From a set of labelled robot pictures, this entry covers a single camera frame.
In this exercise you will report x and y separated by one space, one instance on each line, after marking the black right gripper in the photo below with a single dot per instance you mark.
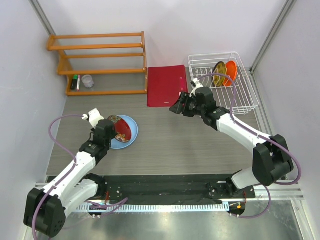
178 108

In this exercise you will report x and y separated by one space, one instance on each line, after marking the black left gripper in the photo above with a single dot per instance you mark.
113 135

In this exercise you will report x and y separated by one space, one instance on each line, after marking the clear plastic cup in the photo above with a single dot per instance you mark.
87 81

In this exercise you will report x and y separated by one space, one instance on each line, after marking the green marker pen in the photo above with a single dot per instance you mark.
74 82

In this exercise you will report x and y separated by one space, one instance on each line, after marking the orange plate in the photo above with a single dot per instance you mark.
231 71

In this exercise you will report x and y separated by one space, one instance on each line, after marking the white slotted cable duct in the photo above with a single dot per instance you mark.
128 208

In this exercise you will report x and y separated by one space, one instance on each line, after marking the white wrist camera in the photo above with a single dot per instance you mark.
93 117
196 84

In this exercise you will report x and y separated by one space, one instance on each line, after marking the yellow patterned plate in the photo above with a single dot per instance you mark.
220 69

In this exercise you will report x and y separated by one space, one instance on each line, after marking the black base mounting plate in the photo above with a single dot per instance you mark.
172 190

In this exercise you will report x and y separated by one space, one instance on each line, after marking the dark red floral plate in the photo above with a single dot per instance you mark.
123 131

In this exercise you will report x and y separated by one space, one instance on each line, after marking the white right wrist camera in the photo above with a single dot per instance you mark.
196 84

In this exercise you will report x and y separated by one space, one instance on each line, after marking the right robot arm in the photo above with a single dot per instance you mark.
270 155

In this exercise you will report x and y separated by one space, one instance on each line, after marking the orange wooden shelf rack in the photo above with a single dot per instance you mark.
101 55

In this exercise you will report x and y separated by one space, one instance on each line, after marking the red plastic folder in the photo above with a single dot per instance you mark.
165 85

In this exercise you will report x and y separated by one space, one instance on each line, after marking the white wire dish rack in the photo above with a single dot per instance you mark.
240 95

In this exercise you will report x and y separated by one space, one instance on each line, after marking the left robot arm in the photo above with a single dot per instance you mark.
47 208

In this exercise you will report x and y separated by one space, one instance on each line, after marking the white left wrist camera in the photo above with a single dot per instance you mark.
93 117

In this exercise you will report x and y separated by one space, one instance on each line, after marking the pink marker pen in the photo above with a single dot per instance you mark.
78 82

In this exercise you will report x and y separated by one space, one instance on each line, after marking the light blue plate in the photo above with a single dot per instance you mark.
116 145

